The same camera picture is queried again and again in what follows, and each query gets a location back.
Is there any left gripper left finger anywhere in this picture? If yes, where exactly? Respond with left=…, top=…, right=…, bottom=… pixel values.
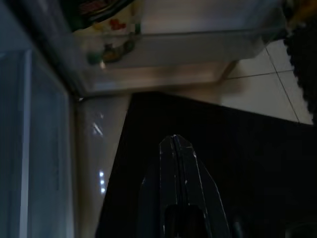
left=140, top=135, right=178, bottom=238

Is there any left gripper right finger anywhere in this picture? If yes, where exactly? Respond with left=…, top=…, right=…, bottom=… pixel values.
left=174, top=135, right=232, bottom=238

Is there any silver fridge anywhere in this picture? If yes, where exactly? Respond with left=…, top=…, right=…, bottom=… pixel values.
left=0, top=0, right=76, bottom=238

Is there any fridge door with white shelves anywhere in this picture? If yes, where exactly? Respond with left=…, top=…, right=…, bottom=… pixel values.
left=14, top=0, right=287, bottom=97

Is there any black floor mat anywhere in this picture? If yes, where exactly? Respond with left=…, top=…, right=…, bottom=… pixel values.
left=95, top=91, right=317, bottom=238

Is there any black foam puzzle mat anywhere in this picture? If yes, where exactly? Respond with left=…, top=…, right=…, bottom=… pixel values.
left=283, top=0, right=317, bottom=121

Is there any green and white packet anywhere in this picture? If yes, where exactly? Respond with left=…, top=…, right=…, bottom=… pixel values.
left=70, top=0, right=142, bottom=65

